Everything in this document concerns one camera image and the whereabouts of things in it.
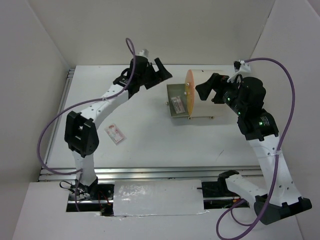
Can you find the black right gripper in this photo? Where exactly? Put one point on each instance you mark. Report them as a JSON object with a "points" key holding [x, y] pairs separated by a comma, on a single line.
{"points": [[218, 83]]}

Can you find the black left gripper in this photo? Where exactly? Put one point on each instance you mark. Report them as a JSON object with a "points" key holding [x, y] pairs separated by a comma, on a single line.
{"points": [[158, 76]]}

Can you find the cream cylindrical drawer organizer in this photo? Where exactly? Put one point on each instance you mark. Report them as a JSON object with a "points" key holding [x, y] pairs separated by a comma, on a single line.
{"points": [[202, 109]]}

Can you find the orange drawer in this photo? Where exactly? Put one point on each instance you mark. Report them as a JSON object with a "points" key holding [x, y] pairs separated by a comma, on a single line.
{"points": [[189, 79], [189, 90]]}

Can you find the orange top drawer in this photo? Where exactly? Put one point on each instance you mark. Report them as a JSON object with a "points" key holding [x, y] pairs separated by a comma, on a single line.
{"points": [[189, 79]]}

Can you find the clear false lashes box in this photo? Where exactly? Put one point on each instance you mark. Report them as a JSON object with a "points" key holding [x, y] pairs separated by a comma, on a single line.
{"points": [[178, 105]]}

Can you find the clear pink nails box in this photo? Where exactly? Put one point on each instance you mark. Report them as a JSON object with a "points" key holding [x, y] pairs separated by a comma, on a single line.
{"points": [[115, 134]]}

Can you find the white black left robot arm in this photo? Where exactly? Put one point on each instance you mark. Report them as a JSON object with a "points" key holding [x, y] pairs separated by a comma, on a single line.
{"points": [[81, 129]]}

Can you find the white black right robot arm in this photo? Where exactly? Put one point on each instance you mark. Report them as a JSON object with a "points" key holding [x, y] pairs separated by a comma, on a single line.
{"points": [[281, 199]]}

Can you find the white foil-taped cover panel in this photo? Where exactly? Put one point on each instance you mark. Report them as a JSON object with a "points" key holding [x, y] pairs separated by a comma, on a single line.
{"points": [[158, 198]]}

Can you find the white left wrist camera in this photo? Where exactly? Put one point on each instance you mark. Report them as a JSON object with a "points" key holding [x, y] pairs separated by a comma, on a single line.
{"points": [[143, 53]]}

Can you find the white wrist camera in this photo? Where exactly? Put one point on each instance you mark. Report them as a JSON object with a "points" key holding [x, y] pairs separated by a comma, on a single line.
{"points": [[241, 68], [143, 53]]}

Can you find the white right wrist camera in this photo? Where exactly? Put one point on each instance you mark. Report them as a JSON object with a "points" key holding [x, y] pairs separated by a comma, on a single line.
{"points": [[241, 68]]}

